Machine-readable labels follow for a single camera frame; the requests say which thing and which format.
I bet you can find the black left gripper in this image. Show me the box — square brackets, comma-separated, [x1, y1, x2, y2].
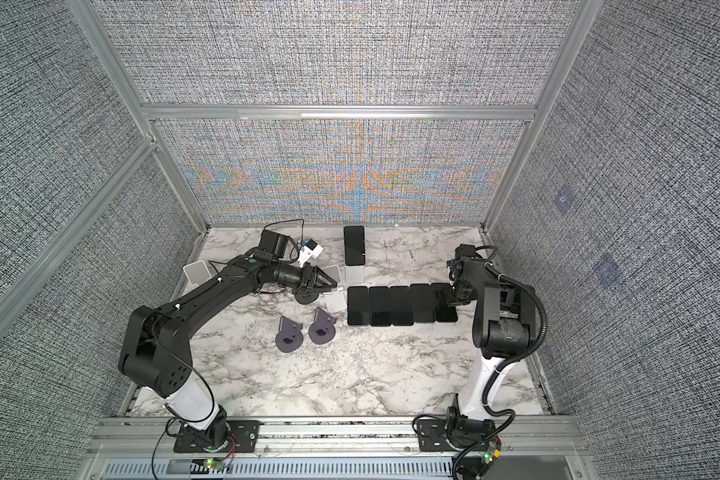
[272, 263, 338, 296]

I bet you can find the black phone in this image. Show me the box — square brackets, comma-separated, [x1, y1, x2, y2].
[410, 283, 437, 323]
[347, 286, 370, 326]
[369, 286, 392, 327]
[343, 225, 366, 266]
[431, 283, 458, 323]
[389, 286, 414, 326]

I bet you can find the black phone back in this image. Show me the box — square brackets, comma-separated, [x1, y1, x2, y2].
[343, 225, 366, 266]

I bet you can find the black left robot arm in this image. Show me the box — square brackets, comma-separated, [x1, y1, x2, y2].
[118, 229, 337, 452]

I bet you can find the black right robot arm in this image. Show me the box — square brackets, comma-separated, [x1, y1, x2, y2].
[443, 244, 537, 448]

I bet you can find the dark round stand centre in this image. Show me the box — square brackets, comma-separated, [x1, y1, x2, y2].
[293, 289, 321, 305]

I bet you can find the white stand centre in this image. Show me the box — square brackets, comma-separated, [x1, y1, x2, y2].
[323, 265, 347, 315]

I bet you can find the white stand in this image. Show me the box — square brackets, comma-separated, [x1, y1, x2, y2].
[323, 265, 347, 315]
[182, 260, 213, 287]
[345, 265, 365, 285]

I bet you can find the white stand back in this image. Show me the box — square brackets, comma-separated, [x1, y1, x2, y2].
[345, 265, 365, 285]

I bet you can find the grey round stand right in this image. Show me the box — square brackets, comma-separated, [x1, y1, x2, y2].
[308, 307, 337, 345]

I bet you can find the grey round stand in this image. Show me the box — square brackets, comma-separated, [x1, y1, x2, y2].
[308, 307, 337, 345]
[275, 316, 304, 353]

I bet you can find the grey round stand left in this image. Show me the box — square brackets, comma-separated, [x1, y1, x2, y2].
[275, 316, 304, 353]

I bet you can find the white stand far left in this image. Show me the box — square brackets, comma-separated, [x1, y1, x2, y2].
[182, 260, 213, 287]

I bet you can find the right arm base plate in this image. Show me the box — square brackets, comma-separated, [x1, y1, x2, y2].
[413, 417, 457, 453]

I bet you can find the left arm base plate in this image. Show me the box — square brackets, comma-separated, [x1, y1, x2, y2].
[173, 420, 261, 454]

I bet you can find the aluminium front rail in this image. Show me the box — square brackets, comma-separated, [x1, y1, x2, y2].
[76, 415, 598, 479]

